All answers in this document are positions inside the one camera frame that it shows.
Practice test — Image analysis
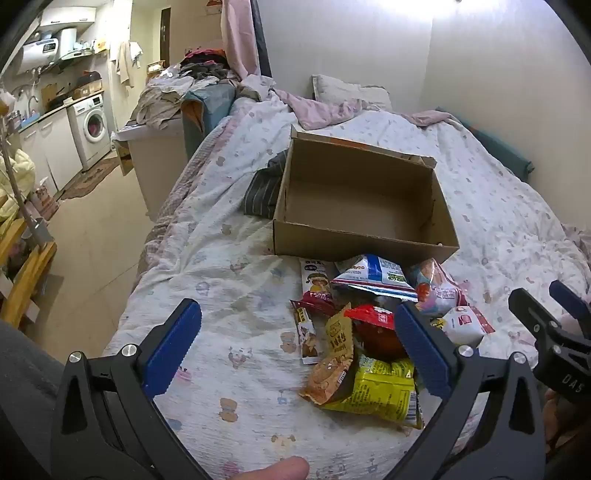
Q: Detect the person's right hand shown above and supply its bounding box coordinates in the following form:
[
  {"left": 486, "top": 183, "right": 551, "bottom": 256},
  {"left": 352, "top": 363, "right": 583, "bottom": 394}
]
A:
[{"left": 544, "top": 388, "right": 587, "bottom": 462}]

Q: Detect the brown chocolate bar packet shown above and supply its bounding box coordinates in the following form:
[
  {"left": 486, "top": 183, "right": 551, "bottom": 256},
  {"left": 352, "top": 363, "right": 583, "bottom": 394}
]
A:
[{"left": 290, "top": 299, "right": 320, "bottom": 365}]

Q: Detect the beige pillow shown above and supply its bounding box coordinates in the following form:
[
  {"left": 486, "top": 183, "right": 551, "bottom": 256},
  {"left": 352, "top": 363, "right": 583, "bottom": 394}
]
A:
[{"left": 311, "top": 74, "right": 393, "bottom": 112}]

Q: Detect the pale yellow cloth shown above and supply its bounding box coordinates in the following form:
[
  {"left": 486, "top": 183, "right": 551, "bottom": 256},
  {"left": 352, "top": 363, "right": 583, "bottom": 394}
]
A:
[{"left": 0, "top": 148, "right": 37, "bottom": 234}]

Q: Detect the hanging white towel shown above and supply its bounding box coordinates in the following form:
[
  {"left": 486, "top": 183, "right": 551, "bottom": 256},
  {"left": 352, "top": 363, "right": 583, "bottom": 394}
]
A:
[{"left": 115, "top": 41, "right": 143, "bottom": 88}]

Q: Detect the person's grey trouser leg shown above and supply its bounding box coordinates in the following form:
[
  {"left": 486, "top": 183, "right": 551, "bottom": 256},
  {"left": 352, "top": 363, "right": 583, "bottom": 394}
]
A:
[{"left": 0, "top": 318, "right": 66, "bottom": 480}]

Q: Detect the pile of clothes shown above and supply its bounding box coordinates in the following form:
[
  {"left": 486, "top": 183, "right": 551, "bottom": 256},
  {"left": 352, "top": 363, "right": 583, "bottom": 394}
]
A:
[{"left": 128, "top": 46, "right": 243, "bottom": 131}]

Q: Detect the dark striped cloth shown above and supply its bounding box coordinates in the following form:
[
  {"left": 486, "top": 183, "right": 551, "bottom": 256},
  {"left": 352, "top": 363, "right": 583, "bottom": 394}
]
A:
[{"left": 243, "top": 151, "right": 289, "bottom": 217}]

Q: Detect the teal bed cushion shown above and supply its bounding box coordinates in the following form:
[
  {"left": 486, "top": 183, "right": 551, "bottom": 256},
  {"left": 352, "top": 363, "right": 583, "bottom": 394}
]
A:
[{"left": 436, "top": 107, "right": 535, "bottom": 184}]

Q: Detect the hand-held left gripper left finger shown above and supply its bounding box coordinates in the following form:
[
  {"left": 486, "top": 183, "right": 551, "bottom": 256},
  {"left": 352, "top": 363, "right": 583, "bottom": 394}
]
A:
[{"left": 51, "top": 298, "right": 213, "bottom": 480}]

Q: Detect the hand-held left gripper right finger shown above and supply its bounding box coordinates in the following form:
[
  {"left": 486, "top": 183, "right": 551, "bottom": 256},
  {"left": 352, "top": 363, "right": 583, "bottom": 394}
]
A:
[{"left": 383, "top": 301, "right": 548, "bottom": 480}]

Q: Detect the person's left hand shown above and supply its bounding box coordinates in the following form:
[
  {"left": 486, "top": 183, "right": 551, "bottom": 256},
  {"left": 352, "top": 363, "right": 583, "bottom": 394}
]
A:
[{"left": 229, "top": 456, "right": 310, "bottom": 480}]

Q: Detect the teal folded cloth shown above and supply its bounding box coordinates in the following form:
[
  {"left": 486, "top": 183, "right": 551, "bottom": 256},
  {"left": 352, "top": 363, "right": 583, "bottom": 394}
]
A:
[{"left": 181, "top": 84, "right": 237, "bottom": 158}]

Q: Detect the white storage bin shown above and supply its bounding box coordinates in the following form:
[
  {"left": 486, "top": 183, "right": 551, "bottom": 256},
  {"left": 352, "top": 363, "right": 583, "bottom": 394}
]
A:
[{"left": 112, "top": 119, "right": 191, "bottom": 223}]

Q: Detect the pink blanket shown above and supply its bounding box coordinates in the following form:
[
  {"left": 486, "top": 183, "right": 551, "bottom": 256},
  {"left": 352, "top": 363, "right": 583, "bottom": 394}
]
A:
[{"left": 238, "top": 74, "right": 460, "bottom": 131}]

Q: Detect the white kitchen cabinet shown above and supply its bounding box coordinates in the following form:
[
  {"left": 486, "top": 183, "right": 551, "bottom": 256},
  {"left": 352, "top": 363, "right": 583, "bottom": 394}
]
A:
[{"left": 17, "top": 110, "right": 85, "bottom": 197}]

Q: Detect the yellow snack packet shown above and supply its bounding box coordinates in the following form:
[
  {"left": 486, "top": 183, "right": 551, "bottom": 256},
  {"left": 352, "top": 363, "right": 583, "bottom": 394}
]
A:
[{"left": 323, "top": 354, "right": 424, "bottom": 431}]

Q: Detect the pink curtain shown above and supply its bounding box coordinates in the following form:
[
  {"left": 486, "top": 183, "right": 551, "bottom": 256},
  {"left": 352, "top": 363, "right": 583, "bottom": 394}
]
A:
[{"left": 221, "top": 0, "right": 260, "bottom": 80}]

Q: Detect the white water heater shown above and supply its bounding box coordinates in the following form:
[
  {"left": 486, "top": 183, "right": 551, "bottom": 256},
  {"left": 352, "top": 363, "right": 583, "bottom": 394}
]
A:
[{"left": 13, "top": 27, "right": 78, "bottom": 75}]

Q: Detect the white red snack stick packet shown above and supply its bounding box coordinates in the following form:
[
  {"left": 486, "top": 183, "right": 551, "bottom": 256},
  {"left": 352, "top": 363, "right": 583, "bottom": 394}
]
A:
[{"left": 299, "top": 257, "right": 340, "bottom": 315}]

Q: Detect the patterned floor rug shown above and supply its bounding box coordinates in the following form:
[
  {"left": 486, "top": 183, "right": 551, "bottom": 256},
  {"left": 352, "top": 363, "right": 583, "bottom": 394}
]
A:
[{"left": 59, "top": 156, "right": 122, "bottom": 202}]

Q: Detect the white washing machine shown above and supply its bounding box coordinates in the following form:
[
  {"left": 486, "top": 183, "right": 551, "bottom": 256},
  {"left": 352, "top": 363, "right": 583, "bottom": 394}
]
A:
[{"left": 67, "top": 93, "right": 112, "bottom": 171}]

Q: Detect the grey metal pole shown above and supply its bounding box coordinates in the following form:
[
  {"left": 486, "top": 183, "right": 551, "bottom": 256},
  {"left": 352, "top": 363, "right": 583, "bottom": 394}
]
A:
[{"left": 0, "top": 115, "right": 55, "bottom": 247}]

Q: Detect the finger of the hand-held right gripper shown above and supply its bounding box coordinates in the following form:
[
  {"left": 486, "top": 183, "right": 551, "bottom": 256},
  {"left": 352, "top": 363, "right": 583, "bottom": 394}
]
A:
[
  {"left": 508, "top": 287, "right": 562, "bottom": 352},
  {"left": 549, "top": 279, "right": 591, "bottom": 325}
]

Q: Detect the small white red packet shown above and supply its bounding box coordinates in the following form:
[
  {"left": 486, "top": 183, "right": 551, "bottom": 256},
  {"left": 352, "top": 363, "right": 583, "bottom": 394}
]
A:
[{"left": 431, "top": 305, "right": 496, "bottom": 348}]

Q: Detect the blue white snack bag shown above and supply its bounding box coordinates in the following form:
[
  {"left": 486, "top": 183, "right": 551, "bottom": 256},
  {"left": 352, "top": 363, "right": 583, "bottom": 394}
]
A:
[{"left": 331, "top": 253, "right": 419, "bottom": 303}]

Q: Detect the cardboard box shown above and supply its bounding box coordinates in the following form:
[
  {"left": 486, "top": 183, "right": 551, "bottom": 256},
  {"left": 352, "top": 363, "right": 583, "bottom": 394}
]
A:
[{"left": 272, "top": 124, "right": 461, "bottom": 268}]

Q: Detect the orange snack packet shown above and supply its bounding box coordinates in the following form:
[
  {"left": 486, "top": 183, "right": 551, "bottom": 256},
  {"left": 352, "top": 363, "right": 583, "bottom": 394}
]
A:
[{"left": 299, "top": 304, "right": 357, "bottom": 406}]

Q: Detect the pink white snack packet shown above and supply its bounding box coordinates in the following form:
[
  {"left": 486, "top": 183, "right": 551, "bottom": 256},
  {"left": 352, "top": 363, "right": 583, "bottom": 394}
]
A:
[{"left": 409, "top": 257, "right": 469, "bottom": 318}]

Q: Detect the yellow wooden chair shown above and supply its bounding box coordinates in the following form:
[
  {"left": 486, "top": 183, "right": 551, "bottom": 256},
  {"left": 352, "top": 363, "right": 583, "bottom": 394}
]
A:
[{"left": 0, "top": 217, "right": 58, "bottom": 329}]

